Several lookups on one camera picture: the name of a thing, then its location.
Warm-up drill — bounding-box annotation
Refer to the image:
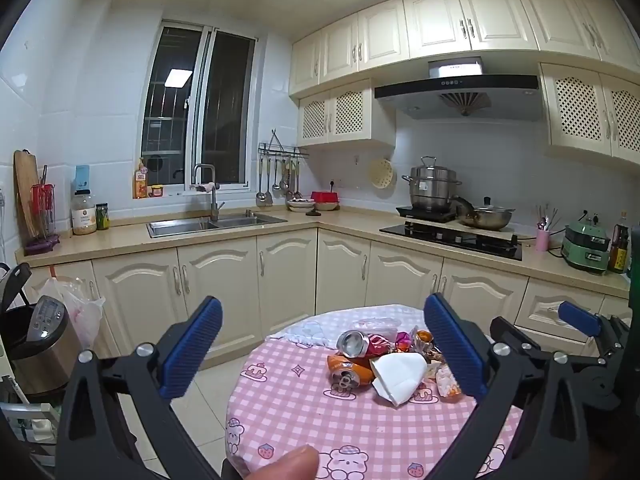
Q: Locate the yellow round strainer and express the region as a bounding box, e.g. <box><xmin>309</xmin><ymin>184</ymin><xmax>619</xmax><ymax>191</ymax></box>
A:
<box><xmin>369</xmin><ymin>158</ymin><xmax>396</xmax><ymax>190</ymax></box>

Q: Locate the white-label glass jar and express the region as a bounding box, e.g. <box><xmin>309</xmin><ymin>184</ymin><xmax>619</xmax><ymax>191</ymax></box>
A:
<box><xmin>71</xmin><ymin>189</ymin><xmax>98</xmax><ymax>236</ymax></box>

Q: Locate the silver rice cooker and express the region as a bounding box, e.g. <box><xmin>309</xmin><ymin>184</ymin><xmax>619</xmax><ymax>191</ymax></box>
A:
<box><xmin>0</xmin><ymin>295</ymin><xmax>83</xmax><ymax>397</ymax></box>

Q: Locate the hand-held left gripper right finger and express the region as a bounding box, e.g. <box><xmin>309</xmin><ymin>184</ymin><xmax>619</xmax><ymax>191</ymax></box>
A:
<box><xmin>424</xmin><ymin>292</ymin><xmax>590</xmax><ymax>480</ymax></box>

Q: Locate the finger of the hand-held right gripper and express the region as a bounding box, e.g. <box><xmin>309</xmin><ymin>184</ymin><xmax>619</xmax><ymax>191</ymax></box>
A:
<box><xmin>557</xmin><ymin>301</ymin><xmax>632</xmax><ymax>358</ymax></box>
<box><xmin>490</xmin><ymin>316</ymin><xmax>551</xmax><ymax>355</ymax></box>

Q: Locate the orange dish soap bottle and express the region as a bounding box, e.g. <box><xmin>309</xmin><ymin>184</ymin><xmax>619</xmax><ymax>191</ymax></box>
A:
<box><xmin>133</xmin><ymin>158</ymin><xmax>150</xmax><ymax>199</ymax></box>

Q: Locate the stainless steel sink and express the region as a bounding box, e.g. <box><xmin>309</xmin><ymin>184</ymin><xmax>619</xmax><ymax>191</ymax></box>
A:
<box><xmin>146</xmin><ymin>210</ymin><xmax>288</xmax><ymax>239</ymax></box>

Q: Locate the row of cream upper cabinets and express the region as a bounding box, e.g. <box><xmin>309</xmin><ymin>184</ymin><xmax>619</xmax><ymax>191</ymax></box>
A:
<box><xmin>289</xmin><ymin>0</ymin><xmax>640</xmax><ymax>100</ymax></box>

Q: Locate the black range hood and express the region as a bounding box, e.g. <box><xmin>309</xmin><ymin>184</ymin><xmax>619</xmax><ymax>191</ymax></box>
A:
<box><xmin>374</xmin><ymin>57</ymin><xmax>545</xmax><ymax>122</ymax></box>

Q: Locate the crushed silver can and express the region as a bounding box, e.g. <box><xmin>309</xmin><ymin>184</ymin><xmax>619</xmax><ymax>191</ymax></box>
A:
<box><xmin>336</xmin><ymin>330</ymin><xmax>371</xmax><ymax>359</ymax></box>

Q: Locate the grey metal shelf rack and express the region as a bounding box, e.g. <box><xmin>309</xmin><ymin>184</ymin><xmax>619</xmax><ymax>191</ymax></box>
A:
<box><xmin>0</xmin><ymin>387</ymin><xmax>62</xmax><ymax>466</ymax></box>

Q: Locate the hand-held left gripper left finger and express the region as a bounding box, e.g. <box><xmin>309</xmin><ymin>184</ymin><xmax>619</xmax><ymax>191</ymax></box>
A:
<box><xmin>55</xmin><ymin>296</ymin><xmax>223</xmax><ymax>480</ymax></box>

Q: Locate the brown sauce bottle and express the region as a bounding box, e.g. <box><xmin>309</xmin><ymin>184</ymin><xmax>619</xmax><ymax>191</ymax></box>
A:
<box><xmin>609</xmin><ymin>211</ymin><xmax>631</xmax><ymax>275</ymax></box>

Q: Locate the stainless steamer pot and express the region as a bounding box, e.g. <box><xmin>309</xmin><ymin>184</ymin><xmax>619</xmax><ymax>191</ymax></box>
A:
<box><xmin>401</xmin><ymin>156</ymin><xmax>463</xmax><ymax>212</ymax></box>

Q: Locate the row of hanging metal utensils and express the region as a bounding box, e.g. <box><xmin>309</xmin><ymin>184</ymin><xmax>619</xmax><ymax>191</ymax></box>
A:
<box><xmin>256</xmin><ymin>156</ymin><xmax>303</xmax><ymax>208</ymax></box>

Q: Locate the white orange snack packet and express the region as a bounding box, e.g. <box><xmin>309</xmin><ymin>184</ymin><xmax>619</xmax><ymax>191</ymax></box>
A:
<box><xmin>435</xmin><ymin>362</ymin><xmax>462</xmax><ymax>400</ymax></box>

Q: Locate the steel kitchen faucet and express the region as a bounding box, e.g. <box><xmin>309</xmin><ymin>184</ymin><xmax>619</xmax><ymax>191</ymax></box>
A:
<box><xmin>193</xmin><ymin>164</ymin><xmax>226</xmax><ymax>222</ymax></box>

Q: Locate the white paper napkin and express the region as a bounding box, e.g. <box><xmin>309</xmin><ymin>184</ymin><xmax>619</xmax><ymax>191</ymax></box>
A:
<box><xmin>371</xmin><ymin>352</ymin><xmax>427</xmax><ymax>407</ymax></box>

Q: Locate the clear plastic bag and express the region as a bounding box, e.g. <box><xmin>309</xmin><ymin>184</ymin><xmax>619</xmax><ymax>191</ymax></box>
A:
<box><xmin>350</xmin><ymin>317</ymin><xmax>402</xmax><ymax>337</ymax></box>

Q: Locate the cream lattice-door wall cabinet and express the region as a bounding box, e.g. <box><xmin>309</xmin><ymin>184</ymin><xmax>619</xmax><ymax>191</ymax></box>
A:
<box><xmin>539</xmin><ymin>62</ymin><xmax>640</xmax><ymax>166</ymax></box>
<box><xmin>298</xmin><ymin>79</ymin><xmax>396</xmax><ymax>148</ymax></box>

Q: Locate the red bowl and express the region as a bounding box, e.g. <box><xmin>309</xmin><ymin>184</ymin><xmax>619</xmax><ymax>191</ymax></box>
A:
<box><xmin>310</xmin><ymin>191</ymin><xmax>341</xmax><ymax>211</ymax></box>

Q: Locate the steel wok with lid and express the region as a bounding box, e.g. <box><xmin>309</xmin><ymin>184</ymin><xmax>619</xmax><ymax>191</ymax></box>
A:
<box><xmin>452</xmin><ymin>196</ymin><xmax>516</xmax><ymax>231</ymax></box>

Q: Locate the orange foil wrapper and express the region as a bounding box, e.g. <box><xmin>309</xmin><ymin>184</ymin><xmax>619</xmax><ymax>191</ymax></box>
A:
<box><xmin>412</xmin><ymin>327</ymin><xmax>434</xmax><ymax>356</ymax></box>

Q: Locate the person's left hand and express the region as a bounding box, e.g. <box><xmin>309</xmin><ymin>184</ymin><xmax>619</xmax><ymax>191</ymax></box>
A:
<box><xmin>248</xmin><ymin>445</ymin><xmax>321</xmax><ymax>480</ymax></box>

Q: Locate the black induction cooker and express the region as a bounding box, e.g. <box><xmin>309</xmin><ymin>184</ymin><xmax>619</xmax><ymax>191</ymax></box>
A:
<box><xmin>396</xmin><ymin>205</ymin><xmax>458</xmax><ymax>223</ymax></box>

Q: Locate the crushed orange can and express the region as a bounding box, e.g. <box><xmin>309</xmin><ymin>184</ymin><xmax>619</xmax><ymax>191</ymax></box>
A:
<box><xmin>327</xmin><ymin>354</ymin><xmax>376</xmax><ymax>390</ymax></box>

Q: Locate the round table, pink tablecloth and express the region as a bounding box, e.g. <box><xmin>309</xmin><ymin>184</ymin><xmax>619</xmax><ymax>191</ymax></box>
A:
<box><xmin>225</xmin><ymin>304</ymin><xmax>526</xmax><ymax>480</ymax></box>

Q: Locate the beige kitchen countertop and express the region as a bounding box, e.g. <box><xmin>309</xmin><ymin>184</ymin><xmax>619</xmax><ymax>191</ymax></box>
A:
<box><xmin>15</xmin><ymin>207</ymin><xmax>633</xmax><ymax>298</ymax></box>

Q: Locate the black gas stove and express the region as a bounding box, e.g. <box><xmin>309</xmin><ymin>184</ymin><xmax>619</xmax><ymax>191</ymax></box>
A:
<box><xmin>379</xmin><ymin>222</ymin><xmax>523</xmax><ymax>261</ymax></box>

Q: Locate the bundle of chopsticks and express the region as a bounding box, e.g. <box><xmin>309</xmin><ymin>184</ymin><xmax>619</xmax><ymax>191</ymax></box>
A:
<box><xmin>535</xmin><ymin>204</ymin><xmax>558</xmax><ymax>233</ymax></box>

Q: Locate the metal wall utensil rack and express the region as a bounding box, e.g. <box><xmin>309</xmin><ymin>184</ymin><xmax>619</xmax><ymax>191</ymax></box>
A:
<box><xmin>257</xmin><ymin>130</ymin><xmax>310</xmax><ymax>161</ymax></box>

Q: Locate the green electric cooker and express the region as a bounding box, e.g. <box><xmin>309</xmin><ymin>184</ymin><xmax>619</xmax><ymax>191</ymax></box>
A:
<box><xmin>560</xmin><ymin>212</ymin><xmax>612</xmax><ymax>276</ymax></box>

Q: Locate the wooden cutting board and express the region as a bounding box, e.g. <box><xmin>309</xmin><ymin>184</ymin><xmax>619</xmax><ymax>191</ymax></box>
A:
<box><xmin>13</xmin><ymin>149</ymin><xmax>43</xmax><ymax>243</ymax></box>

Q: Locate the red wire utensil holder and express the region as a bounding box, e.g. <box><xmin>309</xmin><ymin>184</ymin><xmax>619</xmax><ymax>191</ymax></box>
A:
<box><xmin>24</xmin><ymin>165</ymin><xmax>61</xmax><ymax>256</ymax></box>

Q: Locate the white plastic bag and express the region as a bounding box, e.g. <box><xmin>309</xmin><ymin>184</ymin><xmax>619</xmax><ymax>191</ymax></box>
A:
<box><xmin>40</xmin><ymin>277</ymin><xmax>106</xmax><ymax>351</ymax></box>

